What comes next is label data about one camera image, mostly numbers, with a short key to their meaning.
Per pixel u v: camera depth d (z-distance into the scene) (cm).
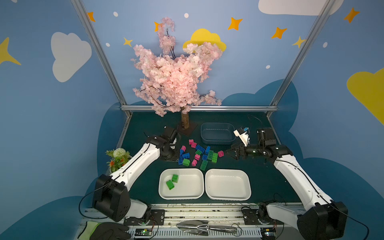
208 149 98
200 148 99
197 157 95
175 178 84
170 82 69
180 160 94
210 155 96
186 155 95
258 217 73
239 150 66
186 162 93
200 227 71
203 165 91
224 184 87
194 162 93
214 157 96
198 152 98
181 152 97
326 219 39
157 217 74
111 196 40
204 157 95
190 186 86
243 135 69
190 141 102
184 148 98
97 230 70
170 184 83
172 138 66
